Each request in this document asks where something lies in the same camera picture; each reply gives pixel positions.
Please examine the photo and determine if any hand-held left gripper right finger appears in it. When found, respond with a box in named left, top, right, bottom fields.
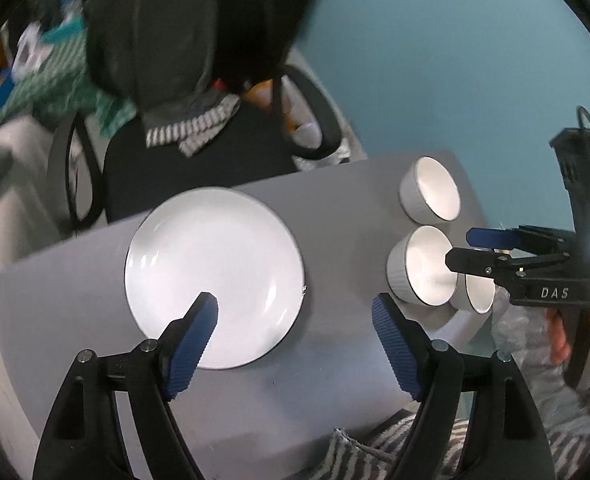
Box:
left=371, top=294, right=559, bottom=480

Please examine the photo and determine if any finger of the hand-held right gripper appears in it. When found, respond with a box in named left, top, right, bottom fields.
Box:
left=466, top=225, right=574, bottom=262
left=445, top=247, right=526, bottom=287

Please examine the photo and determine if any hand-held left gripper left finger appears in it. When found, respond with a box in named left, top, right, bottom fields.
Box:
left=32, top=291, right=220, bottom=480

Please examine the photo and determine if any white ribbed bowl black rim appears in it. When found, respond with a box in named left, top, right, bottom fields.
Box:
left=386, top=225, right=460, bottom=307
left=399, top=156, right=462, bottom=223
left=455, top=272, right=496, bottom=315

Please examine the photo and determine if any white plate black rim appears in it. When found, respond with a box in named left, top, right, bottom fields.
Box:
left=124, top=186, right=307, bottom=372

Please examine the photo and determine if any person's right hand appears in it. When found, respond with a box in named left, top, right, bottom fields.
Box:
left=545, top=301, right=590, bottom=364

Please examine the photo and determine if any silver plastic sheet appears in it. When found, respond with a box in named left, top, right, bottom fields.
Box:
left=490, top=290, right=590, bottom=421

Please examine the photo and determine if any striped grey white blanket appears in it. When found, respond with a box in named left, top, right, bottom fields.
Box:
left=320, top=407, right=590, bottom=480

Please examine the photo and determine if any black office chair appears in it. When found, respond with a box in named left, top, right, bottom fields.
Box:
left=45, top=0, right=346, bottom=226

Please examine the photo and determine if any white plastic bag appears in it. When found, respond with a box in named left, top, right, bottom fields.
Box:
left=290, top=120, right=356, bottom=166

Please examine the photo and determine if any bed with light sheet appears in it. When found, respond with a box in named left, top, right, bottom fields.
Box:
left=0, top=115, right=106, bottom=411

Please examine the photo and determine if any orange bag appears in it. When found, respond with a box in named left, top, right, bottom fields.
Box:
left=242, top=80, right=301, bottom=133

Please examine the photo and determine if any green checkered cloth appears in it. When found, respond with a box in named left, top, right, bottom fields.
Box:
left=0, top=15, right=141, bottom=136

